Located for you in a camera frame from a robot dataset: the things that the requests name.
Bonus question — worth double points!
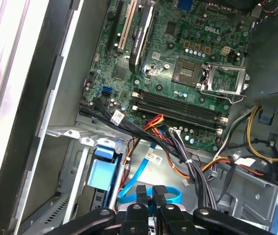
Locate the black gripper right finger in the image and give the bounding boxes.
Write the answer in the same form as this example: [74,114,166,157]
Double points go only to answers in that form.
[152,185,274,235]

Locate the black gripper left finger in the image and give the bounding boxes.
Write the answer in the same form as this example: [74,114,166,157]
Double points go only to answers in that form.
[62,185,152,235]

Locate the blue disk wire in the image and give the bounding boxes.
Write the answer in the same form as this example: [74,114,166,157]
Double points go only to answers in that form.
[116,144,182,211]

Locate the hard disk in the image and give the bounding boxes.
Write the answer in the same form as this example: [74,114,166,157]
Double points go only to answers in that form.
[86,138,125,211]

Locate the grey metal disk bay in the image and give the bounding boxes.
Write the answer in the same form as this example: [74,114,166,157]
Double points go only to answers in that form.
[45,122,129,235]

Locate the black RAM slot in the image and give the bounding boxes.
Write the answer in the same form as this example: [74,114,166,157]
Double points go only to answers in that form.
[131,94,229,127]
[130,104,224,137]
[132,89,230,123]
[131,99,227,132]

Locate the white expansion slot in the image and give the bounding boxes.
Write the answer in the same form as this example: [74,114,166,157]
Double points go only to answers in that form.
[118,0,138,56]

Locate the black expansion slot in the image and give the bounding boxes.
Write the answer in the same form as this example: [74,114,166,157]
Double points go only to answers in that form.
[105,0,125,53]

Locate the grey metal drive cage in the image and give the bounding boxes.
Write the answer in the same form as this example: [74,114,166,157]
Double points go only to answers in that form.
[214,156,278,235]

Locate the blue board connectors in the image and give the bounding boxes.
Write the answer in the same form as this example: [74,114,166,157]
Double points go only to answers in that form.
[101,84,114,97]

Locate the metal locking lever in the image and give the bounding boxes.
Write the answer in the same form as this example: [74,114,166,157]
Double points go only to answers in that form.
[200,89,249,105]

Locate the black PC case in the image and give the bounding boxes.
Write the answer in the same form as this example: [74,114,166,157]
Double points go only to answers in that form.
[0,0,278,235]

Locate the CPU socket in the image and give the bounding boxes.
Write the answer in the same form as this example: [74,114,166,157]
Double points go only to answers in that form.
[172,57,205,84]

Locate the metal socket cover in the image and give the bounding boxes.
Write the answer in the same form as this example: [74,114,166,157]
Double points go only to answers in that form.
[201,63,250,95]

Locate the green motherboard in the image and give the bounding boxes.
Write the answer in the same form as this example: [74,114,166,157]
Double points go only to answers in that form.
[78,0,254,152]

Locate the black graphics card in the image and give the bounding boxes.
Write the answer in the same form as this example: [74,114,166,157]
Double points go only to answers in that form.
[128,0,156,74]

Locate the grey power supply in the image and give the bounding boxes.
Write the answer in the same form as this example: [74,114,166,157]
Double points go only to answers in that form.
[245,0,278,101]

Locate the grey wire bundle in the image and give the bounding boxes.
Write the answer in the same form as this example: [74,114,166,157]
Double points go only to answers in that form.
[168,127,220,211]

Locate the white wire label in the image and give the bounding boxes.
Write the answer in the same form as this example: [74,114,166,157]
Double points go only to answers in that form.
[234,158,254,167]
[110,110,125,125]
[145,151,164,164]

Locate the black flat wire bundle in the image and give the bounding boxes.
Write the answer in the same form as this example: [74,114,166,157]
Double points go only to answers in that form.
[93,96,191,162]

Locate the red orange wires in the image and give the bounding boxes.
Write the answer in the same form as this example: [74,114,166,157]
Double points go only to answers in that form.
[128,114,264,179]

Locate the yellow wires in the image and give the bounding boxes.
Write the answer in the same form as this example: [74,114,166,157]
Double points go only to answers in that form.
[248,105,278,162]

